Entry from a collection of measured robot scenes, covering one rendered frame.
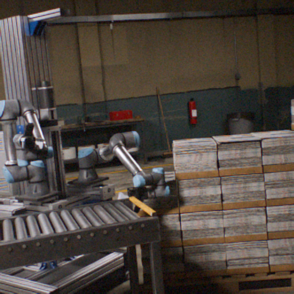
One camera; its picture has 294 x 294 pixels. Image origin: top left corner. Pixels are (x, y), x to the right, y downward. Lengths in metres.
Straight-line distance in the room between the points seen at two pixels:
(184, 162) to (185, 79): 7.26
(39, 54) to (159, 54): 6.83
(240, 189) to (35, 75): 1.62
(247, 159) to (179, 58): 7.27
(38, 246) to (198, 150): 1.32
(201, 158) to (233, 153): 0.22
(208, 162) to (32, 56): 1.43
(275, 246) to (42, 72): 2.03
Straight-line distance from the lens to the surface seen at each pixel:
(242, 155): 3.24
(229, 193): 3.27
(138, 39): 10.11
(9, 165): 3.20
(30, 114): 3.17
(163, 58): 10.24
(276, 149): 3.28
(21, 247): 2.37
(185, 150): 3.18
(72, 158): 9.18
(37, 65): 3.53
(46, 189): 3.27
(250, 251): 3.40
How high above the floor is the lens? 1.46
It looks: 7 degrees down
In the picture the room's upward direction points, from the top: 5 degrees counter-clockwise
